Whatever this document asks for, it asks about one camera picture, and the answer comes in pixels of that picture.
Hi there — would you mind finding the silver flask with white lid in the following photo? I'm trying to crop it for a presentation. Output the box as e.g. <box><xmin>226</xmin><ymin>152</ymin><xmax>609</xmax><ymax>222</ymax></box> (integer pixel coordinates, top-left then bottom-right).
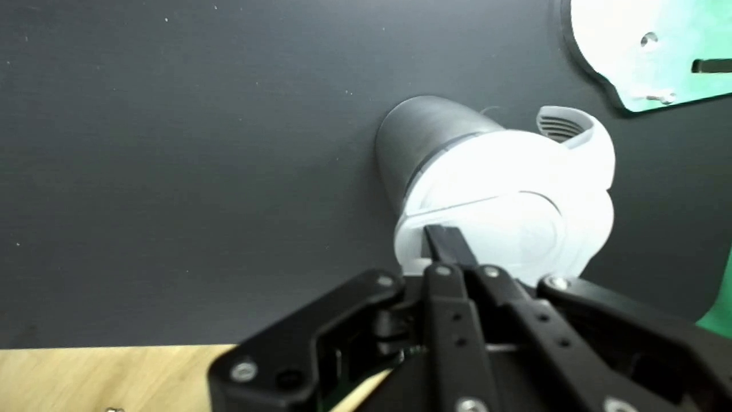
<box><xmin>376</xmin><ymin>97</ymin><xmax>615</xmax><ymax>285</ymax></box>

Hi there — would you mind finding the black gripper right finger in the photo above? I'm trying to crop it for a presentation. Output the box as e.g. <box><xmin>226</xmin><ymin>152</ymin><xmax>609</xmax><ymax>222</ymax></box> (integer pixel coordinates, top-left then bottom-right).
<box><xmin>476</xmin><ymin>265</ymin><xmax>732</xmax><ymax>412</ymax></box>

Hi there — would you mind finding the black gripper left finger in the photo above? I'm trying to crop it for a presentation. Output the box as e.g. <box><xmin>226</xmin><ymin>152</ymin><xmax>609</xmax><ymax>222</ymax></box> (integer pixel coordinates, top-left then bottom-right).
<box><xmin>208</xmin><ymin>224</ymin><xmax>498</xmax><ymax>412</ymax></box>

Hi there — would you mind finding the metal mounting plate with screws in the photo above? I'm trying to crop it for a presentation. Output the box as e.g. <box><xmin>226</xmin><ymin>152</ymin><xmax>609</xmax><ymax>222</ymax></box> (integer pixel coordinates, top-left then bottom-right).
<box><xmin>568</xmin><ymin>0</ymin><xmax>732</xmax><ymax>113</ymax></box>

